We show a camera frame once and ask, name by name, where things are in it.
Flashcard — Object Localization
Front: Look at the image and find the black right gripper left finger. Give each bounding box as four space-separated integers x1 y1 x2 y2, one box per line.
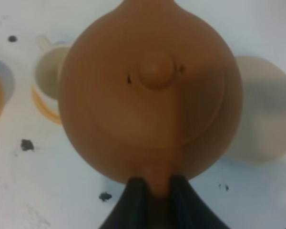
101 177 152 229

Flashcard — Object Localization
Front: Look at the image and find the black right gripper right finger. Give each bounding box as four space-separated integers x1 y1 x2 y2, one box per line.
168 175 226 229

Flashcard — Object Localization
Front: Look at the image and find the brown clay teapot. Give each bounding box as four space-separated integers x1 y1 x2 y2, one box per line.
59 0 242 197

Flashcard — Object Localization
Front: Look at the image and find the beige round teapot coaster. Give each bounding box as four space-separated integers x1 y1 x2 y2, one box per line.
225 56 286 164

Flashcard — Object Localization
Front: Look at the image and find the orange coaster far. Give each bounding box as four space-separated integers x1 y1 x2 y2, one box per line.
31 84 61 125

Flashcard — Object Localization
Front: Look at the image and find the white teacup far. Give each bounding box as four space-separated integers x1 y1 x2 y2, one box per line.
34 34 71 100

